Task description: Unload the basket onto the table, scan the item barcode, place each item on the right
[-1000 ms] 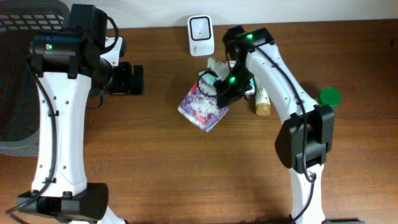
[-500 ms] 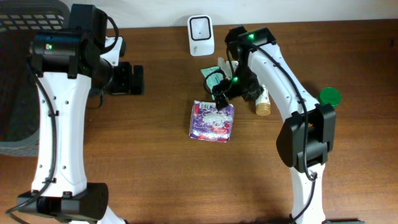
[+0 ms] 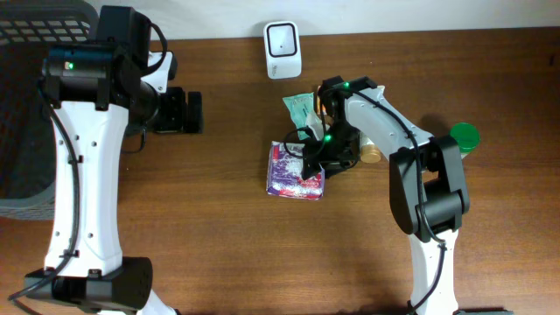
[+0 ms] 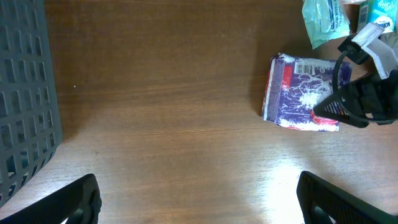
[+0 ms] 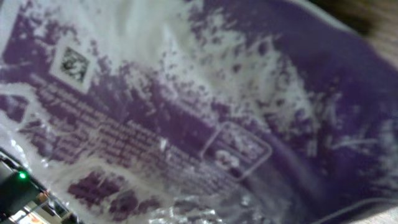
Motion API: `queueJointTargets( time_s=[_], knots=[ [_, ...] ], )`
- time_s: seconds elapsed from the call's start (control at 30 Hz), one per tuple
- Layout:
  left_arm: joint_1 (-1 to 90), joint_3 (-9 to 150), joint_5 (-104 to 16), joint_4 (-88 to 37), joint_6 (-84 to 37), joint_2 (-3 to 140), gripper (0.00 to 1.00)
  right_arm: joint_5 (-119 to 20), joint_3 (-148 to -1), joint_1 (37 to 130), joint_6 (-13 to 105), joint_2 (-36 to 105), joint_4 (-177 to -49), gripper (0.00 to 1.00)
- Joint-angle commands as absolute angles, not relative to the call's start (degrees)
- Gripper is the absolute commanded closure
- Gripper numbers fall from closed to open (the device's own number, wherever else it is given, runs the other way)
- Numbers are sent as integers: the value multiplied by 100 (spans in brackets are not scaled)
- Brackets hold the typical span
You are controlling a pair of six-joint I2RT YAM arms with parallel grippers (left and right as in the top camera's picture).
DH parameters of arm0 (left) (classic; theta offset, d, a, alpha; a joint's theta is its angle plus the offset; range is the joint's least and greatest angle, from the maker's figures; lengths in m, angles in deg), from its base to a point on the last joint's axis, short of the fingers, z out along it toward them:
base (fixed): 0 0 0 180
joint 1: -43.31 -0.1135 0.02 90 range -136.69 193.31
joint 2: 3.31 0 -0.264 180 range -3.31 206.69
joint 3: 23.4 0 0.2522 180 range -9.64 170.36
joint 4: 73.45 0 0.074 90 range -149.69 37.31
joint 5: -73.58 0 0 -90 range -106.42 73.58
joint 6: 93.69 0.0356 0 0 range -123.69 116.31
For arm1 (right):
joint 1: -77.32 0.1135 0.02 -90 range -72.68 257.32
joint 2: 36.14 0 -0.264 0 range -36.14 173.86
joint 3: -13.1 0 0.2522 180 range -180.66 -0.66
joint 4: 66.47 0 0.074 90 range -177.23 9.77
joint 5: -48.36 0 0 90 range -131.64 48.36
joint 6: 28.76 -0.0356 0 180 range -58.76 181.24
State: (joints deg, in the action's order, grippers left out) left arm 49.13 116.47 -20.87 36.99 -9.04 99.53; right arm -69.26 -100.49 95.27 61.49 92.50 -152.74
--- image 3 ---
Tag red purple snack package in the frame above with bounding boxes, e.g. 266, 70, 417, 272
266, 141, 325, 200

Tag white cream tube gold cap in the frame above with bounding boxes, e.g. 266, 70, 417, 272
359, 132, 382, 164

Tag teal pouch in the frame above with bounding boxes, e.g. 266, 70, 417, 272
283, 93, 314, 129

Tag green lid glass jar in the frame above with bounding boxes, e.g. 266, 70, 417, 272
450, 122, 481, 158

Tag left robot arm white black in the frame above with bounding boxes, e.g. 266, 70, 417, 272
9, 5, 204, 315

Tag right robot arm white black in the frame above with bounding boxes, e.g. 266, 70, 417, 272
302, 76, 470, 314

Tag grey plastic mesh basket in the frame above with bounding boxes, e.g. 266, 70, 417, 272
1, 0, 98, 221

